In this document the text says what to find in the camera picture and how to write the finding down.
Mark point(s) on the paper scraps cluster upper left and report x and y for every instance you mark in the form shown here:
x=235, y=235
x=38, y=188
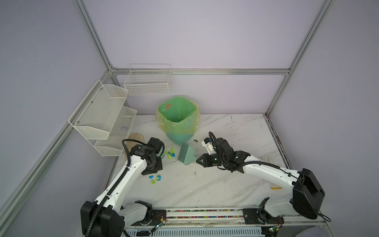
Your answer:
x=170, y=153

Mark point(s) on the white wire basket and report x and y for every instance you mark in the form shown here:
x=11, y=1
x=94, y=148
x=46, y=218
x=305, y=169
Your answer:
x=148, y=79

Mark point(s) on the green trash bin with bag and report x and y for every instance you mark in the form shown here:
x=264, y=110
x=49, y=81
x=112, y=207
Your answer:
x=178, y=118

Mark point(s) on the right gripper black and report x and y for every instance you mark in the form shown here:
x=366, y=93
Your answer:
x=205, y=163

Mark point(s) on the green hand brush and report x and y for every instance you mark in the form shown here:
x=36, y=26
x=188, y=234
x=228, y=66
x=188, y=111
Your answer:
x=186, y=154

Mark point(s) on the paper scraps cluster far left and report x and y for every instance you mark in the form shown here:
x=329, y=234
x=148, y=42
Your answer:
x=154, y=179

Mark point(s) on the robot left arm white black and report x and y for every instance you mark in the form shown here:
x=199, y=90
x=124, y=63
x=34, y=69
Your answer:
x=107, y=215

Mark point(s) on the paper scraps cluster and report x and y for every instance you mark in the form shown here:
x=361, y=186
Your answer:
x=170, y=153
x=154, y=179

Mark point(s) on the green plastic dustpan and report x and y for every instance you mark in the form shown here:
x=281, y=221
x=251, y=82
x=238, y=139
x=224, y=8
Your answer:
x=162, y=152

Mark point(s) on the beige glove left side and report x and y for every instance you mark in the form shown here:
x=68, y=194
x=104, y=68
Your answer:
x=137, y=136

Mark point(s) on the robot right arm white black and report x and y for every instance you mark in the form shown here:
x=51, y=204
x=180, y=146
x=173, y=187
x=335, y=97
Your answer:
x=304, y=196

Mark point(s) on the white mesh two-tier shelf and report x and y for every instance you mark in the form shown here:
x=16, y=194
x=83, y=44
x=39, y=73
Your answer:
x=103, y=119

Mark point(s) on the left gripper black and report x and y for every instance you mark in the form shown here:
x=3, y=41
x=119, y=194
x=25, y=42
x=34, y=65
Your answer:
x=159, y=167

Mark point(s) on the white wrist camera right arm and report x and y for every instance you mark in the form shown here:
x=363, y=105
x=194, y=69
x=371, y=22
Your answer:
x=208, y=145

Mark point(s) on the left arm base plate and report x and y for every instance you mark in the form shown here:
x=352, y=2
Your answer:
x=156, y=216

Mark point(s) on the white slotted cable duct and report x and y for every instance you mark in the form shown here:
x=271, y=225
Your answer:
x=198, y=232

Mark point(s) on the aluminium front rail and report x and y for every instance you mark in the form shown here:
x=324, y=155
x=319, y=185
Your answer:
x=225, y=216

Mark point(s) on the white knit glove right side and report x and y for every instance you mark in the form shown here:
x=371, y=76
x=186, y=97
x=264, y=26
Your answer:
x=272, y=181

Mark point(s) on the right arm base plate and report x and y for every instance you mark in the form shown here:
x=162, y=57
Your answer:
x=259, y=216

